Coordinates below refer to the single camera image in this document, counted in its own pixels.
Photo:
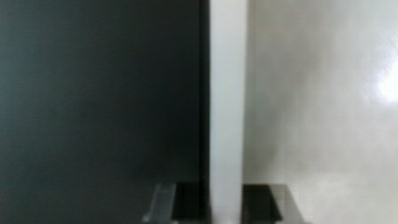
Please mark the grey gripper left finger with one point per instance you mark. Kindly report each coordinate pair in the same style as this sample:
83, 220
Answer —
176, 204

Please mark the white desk tabletop tray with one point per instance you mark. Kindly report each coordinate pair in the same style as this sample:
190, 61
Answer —
304, 108

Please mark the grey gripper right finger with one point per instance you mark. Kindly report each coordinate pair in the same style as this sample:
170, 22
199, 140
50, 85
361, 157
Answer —
268, 206

